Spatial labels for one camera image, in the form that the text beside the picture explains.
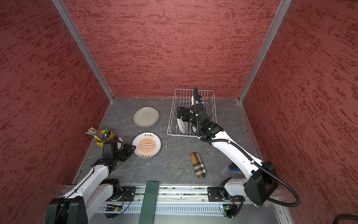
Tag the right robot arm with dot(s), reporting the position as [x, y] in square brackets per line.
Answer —
[256, 185]

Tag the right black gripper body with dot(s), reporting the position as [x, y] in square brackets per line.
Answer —
[195, 122]

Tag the yellow pen cup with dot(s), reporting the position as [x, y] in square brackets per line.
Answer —
[101, 143]

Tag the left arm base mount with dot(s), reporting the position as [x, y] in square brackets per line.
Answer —
[127, 194]

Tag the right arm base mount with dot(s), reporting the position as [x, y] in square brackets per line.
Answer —
[219, 194]

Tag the plaid beige glasses case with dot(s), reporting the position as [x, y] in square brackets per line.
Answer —
[198, 165]

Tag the white wire dish rack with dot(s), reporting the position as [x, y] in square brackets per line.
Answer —
[185, 98]

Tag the blue black stapler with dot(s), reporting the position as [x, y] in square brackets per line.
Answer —
[233, 167]

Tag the plain grey ceramic plate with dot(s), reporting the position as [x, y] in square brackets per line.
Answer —
[146, 117]

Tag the bundle of coloured pens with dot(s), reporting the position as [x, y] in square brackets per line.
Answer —
[102, 137]

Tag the white plate orange sunburst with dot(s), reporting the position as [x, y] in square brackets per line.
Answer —
[147, 145]

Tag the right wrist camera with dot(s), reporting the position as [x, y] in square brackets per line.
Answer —
[196, 98]

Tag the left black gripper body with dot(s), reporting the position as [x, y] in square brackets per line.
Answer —
[119, 155]

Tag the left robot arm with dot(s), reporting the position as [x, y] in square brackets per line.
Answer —
[80, 204]

